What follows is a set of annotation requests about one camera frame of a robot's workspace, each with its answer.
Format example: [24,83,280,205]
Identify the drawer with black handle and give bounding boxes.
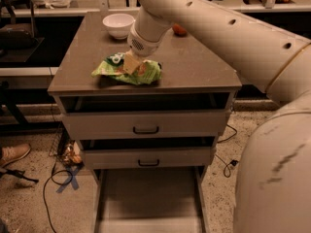
[82,147,216,170]
[62,111,228,140]

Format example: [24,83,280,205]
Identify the green rice chip bag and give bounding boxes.
[91,52,161,85]

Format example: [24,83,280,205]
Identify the black floor cable right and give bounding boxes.
[215,123,240,179]

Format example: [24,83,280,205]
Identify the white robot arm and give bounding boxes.
[128,0,311,233]

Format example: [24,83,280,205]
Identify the black floor cable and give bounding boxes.
[42,161,75,233]
[215,123,240,179]

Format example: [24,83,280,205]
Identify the snack bags on floor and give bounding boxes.
[62,144,82,165]

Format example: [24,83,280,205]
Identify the black floor cable left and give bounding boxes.
[42,161,75,233]

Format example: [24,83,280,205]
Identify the tan shoe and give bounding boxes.
[0,144,31,167]

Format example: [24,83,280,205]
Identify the black chair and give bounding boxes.
[0,0,45,63]

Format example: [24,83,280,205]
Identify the red apple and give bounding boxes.
[172,24,187,37]

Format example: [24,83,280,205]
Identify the middle drawer with black handle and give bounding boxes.
[82,147,216,170]

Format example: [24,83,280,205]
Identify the open bottom drawer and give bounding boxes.
[92,167,210,233]

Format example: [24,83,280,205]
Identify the grey drawer cabinet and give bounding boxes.
[49,13,240,233]

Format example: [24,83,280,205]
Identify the top drawer with black handle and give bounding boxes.
[62,111,228,140]

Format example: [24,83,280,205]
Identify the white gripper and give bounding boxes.
[123,23,161,74]

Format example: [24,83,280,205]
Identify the white ceramic bowl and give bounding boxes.
[102,14,135,40]

